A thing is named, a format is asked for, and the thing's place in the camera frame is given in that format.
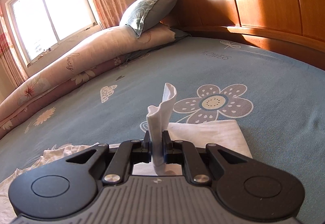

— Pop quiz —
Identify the white long sleeve shirt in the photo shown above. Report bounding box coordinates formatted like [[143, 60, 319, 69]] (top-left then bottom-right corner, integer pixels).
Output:
[[1, 83, 252, 223]]

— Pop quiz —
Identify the blue floral bed sheet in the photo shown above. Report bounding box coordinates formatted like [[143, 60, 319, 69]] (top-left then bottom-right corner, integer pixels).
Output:
[[1, 37, 324, 223]]

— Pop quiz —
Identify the pink curtain left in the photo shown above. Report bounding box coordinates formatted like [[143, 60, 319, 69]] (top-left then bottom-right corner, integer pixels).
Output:
[[0, 11, 28, 102]]

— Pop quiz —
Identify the pink floral folded quilt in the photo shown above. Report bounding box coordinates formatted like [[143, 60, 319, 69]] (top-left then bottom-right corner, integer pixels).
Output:
[[1, 23, 175, 136]]

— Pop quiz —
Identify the window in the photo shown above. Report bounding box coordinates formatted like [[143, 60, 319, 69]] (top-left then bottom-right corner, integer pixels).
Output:
[[8, 0, 97, 65]]

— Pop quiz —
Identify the wooden headboard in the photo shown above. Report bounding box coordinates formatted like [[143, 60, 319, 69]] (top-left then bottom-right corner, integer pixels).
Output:
[[164, 0, 324, 69]]

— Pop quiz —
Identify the blue grey pillow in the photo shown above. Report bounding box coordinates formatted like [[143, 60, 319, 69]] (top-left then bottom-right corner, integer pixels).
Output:
[[119, 0, 178, 37]]

